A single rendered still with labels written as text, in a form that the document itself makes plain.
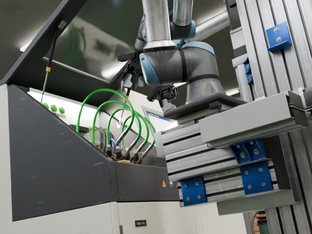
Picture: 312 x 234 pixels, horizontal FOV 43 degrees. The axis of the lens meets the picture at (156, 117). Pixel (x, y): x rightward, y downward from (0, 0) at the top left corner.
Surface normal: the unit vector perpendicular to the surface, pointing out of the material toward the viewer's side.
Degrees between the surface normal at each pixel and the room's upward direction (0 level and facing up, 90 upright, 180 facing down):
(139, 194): 90
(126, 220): 90
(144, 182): 90
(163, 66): 115
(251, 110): 90
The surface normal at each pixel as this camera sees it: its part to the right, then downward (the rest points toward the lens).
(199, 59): 0.06, -0.28
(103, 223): -0.53, -0.17
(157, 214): 0.84, -0.26
